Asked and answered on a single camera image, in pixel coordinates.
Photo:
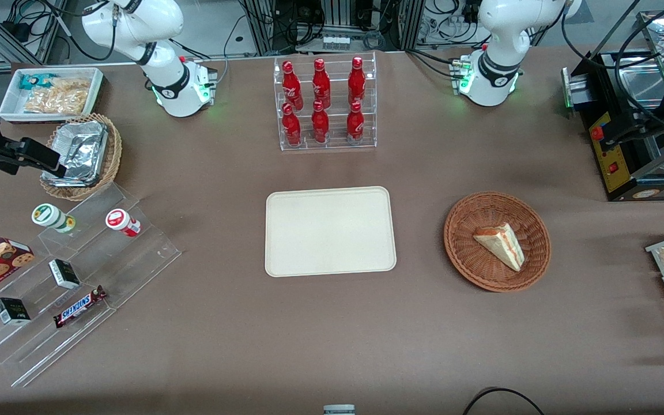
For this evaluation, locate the clear acrylic step shelf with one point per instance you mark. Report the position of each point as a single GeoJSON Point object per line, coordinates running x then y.
{"type": "Point", "coordinates": [107, 265]}

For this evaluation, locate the white rectangular plastic bin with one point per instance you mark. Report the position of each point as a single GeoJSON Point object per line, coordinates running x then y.
{"type": "Point", "coordinates": [12, 106]}

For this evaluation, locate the small black carton box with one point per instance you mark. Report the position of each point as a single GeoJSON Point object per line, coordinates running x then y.
{"type": "Point", "coordinates": [64, 274]}
{"type": "Point", "coordinates": [12, 312]}

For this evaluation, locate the red lidded cup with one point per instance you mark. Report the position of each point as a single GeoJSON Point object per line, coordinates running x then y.
{"type": "Point", "coordinates": [121, 222]}

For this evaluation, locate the cream plastic serving tray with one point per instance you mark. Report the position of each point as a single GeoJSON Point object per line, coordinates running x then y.
{"type": "Point", "coordinates": [329, 231]}

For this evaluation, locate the red soda bottle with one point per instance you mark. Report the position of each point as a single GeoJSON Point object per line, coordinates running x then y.
{"type": "Point", "coordinates": [291, 127]}
{"type": "Point", "coordinates": [357, 82]}
{"type": "Point", "coordinates": [355, 123]}
{"type": "Point", "coordinates": [291, 86]}
{"type": "Point", "coordinates": [321, 85]}
{"type": "Point", "coordinates": [320, 124]}

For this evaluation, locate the teal snack packet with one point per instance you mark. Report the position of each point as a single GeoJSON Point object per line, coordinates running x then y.
{"type": "Point", "coordinates": [35, 80]}

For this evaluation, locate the clear acrylic bottle rack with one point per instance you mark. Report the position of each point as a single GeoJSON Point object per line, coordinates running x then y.
{"type": "Point", "coordinates": [338, 124]}

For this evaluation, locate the black sealing machine yellow panel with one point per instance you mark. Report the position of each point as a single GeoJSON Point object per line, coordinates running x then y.
{"type": "Point", "coordinates": [626, 173]}

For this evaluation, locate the triangular sandwich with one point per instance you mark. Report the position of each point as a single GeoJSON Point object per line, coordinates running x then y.
{"type": "Point", "coordinates": [505, 245]}

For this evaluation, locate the clear bag of chips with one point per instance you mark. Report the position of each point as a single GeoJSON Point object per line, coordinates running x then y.
{"type": "Point", "coordinates": [61, 97]}

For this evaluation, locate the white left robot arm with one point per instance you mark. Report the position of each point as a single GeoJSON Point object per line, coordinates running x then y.
{"type": "Point", "coordinates": [496, 63]}

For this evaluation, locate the aluminium profile rail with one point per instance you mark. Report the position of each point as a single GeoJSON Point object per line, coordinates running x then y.
{"type": "Point", "coordinates": [12, 40]}

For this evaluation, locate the brown wicker basket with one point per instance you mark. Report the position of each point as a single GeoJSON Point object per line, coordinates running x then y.
{"type": "Point", "coordinates": [461, 242]}

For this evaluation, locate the Snickers chocolate bar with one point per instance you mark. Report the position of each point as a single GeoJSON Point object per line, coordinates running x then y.
{"type": "Point", "coordinates": [78, 307]}

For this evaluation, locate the green lidded cup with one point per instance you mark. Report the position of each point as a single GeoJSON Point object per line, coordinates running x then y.
{"type": "Point", "coordinates": [49, 216]}

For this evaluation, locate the stack of foil trays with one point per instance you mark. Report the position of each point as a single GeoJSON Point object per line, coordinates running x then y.
{"type": "Point", "coordinates": [81, 151]}

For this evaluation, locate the small grey metal block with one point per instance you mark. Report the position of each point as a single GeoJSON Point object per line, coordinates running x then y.
{"type": "Point", "coordinates": [339, 410]}

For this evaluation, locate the light tan wicker basket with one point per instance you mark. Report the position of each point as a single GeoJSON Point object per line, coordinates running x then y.
{"type": "Point", "coordinates": [114, 150]}

